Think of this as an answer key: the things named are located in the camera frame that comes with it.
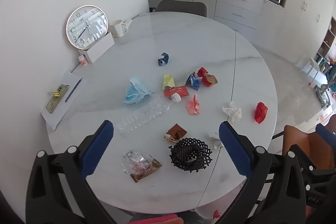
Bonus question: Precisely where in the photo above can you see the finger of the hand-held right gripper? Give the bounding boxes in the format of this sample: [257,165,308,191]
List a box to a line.
[289,144,319,170]
[315,123,336,146]

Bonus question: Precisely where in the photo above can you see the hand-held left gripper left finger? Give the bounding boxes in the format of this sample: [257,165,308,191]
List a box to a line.
[25,120,116,224]

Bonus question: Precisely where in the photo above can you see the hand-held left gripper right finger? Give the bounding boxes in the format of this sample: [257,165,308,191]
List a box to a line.
[219,121,307,224]

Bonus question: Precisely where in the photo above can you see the red wrapper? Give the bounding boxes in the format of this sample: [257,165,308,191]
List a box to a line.
[197,67,218,87]

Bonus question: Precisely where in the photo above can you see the dark blue wrapper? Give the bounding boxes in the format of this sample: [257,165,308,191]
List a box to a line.
[157,52,170,66]

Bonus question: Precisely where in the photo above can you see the small white crumpled wrapper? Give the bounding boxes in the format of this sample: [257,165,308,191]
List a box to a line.
[208,132,223,149]

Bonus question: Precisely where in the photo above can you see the orange chair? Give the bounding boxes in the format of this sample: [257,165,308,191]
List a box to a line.
[273,114,336,169]

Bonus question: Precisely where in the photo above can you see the white crumpled tissue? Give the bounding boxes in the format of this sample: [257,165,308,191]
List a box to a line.
[222,101,242,122]

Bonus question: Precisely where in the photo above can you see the red crumpled paper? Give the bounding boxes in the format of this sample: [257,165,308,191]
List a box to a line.
[254,102,268,124]

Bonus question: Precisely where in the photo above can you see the blue office chair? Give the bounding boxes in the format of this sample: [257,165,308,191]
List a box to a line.
[315,56,336,107]

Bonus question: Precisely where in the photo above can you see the white paper sheet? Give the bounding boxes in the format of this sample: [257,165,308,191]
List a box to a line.
[41,71,88,131]

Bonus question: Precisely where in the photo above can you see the clear plastic snack bag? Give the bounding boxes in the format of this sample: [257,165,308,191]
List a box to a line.
[130,158,163,183]

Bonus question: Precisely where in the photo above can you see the black foam mesh sleeve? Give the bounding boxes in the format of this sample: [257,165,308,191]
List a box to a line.
[169,137,213,171]

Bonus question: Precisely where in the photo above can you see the clear plastic bottle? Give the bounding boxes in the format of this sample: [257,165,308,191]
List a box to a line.
[115,93,182,135]

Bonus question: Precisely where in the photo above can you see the pink crumpled paper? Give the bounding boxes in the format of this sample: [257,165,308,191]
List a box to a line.
[186,94,200,115]

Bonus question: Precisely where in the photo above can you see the brown torn wrapper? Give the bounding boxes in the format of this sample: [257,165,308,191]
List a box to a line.
[164,124,187,143]

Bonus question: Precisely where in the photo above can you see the black pen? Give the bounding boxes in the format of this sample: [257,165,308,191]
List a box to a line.
[65,78,83,103]

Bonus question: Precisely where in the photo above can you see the white stool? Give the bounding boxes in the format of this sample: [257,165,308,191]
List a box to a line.
[301,57,327,85]

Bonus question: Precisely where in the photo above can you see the blue face mask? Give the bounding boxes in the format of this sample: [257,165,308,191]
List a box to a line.
[122,77,154,105]

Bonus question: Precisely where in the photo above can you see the blue orange crumpled wrapper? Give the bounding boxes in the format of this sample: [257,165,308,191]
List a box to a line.
[185,72,204,90]

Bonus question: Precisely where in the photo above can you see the red flat packet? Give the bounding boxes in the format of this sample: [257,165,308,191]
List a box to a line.
[163,85,189,98]

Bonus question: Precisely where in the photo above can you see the pink cloth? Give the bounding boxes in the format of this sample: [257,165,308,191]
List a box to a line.
[128,214,182,224]

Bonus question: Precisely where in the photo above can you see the wooden bookshelf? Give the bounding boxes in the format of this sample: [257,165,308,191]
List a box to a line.
[316,17,336,62]

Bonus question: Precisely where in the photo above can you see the yellow crumpled wrapper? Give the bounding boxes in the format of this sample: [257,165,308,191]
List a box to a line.
[162,74,176,90]

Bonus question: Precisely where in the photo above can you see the white rectangular box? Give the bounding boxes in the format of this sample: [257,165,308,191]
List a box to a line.
[79,32,115,64]

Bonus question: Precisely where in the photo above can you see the white speckled mug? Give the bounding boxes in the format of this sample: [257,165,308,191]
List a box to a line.
[110,20,128,39]

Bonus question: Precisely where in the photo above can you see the white drawer cabinet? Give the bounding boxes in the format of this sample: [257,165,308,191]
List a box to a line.
[214,0,285,45]

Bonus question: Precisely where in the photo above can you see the grey chair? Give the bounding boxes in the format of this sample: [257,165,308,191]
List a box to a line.
[155,0,207,17]

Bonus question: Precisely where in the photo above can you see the round wall clock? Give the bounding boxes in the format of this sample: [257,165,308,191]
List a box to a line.
[66,5,109,50]

